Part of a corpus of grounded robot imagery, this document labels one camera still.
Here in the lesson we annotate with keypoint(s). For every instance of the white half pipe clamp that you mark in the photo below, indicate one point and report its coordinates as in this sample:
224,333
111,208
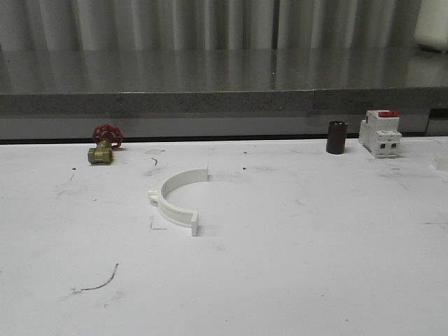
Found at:
187,218

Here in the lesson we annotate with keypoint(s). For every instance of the white container on counter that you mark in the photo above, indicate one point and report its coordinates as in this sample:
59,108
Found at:
431,25

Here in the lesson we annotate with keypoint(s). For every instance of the white circuit breaker red switch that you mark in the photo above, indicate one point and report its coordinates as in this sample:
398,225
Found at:
379,133

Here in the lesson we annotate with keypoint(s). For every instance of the dark brown pipe coupling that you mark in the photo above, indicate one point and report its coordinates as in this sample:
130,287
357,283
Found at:
337,134

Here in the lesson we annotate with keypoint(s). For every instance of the white pleated curtain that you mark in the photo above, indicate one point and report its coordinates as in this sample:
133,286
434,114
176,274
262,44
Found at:
205,25

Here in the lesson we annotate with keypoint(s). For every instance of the brass valve red handwheel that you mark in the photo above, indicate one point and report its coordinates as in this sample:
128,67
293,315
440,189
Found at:
107,138

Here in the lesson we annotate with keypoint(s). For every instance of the grey stone counter slab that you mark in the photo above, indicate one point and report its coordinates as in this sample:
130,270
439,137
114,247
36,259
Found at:
64,95

